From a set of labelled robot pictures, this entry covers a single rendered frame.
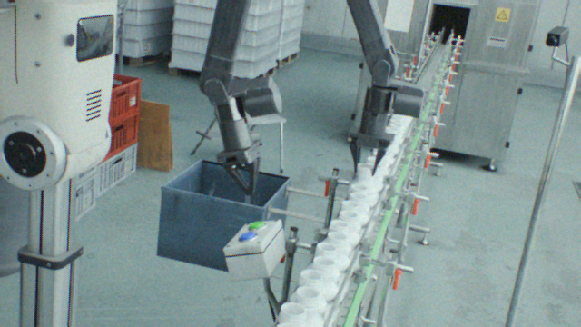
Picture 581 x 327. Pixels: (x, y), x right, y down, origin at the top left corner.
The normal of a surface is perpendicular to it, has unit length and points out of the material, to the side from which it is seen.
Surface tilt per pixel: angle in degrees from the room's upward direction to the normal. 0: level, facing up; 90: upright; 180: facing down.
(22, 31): 90
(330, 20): 90
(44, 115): 101
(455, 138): 90
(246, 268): 90
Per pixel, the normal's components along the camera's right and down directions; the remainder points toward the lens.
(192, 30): -0.21, 0.26
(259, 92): -0.05, 0.66
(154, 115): -0.23, 0.49
